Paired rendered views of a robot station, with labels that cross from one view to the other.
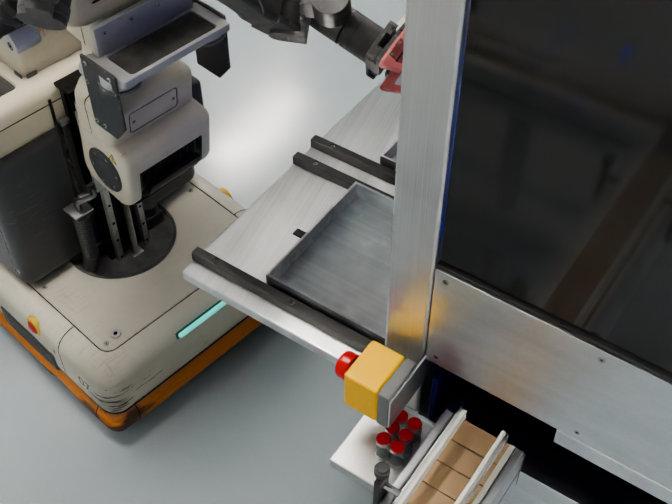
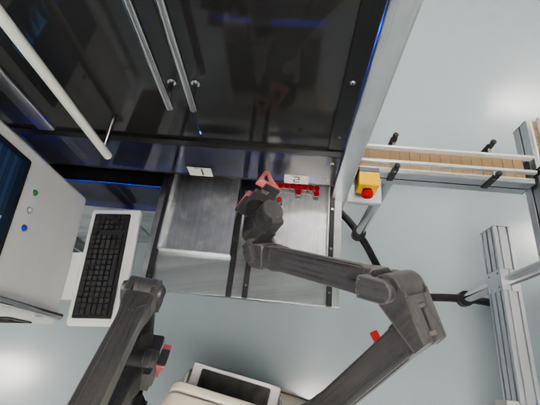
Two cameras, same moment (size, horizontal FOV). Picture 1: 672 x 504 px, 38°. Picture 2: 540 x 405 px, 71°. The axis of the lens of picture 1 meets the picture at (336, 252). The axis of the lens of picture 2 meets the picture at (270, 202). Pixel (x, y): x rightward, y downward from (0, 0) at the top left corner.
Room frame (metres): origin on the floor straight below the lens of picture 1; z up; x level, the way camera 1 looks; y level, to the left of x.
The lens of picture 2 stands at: (1.33, 0.34, 2.17)
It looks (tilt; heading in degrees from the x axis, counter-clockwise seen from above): 65 degrees down; 244
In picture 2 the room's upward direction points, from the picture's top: 2 degrees counter-clockwise
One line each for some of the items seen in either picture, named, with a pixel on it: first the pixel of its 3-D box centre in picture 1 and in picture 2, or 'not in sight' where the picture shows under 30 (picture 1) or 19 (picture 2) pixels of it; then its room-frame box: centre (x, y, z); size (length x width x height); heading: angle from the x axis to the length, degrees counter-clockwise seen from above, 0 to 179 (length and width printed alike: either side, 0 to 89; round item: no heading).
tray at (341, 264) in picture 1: (398, 276); (292, 216); (1.02, -0.10, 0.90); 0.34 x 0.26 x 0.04; 56
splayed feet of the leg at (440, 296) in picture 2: not in sight; (460, 300); (0.27, 0.49, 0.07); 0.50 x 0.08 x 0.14; 146
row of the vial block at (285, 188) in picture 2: not in sight; (295, 189); (0.96, -0.19, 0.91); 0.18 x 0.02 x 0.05; 146
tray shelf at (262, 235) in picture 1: (415, 208); (245, 233); (1.20, -0.14, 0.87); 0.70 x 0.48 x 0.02; 146
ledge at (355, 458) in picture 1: (394, 453); (364, 187); (0.71, -0.08, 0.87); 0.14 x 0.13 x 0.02; 56
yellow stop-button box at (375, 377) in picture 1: (378, 382); (367, 181); (0.75, -0.06, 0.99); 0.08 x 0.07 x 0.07; 56
